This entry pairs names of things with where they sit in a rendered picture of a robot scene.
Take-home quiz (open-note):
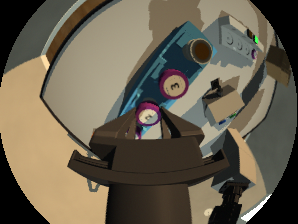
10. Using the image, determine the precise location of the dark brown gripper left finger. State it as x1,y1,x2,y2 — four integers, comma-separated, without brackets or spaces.
93,107,137,139

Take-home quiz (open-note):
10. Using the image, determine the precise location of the magenta screw cap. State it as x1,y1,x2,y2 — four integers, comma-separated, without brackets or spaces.
158,69,189,100

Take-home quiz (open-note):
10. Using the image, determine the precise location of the black table edge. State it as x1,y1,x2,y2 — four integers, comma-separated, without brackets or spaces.
39,0,277,155

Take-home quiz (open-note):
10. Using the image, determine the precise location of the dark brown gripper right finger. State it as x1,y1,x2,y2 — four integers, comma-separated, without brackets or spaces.
160,106,205,145

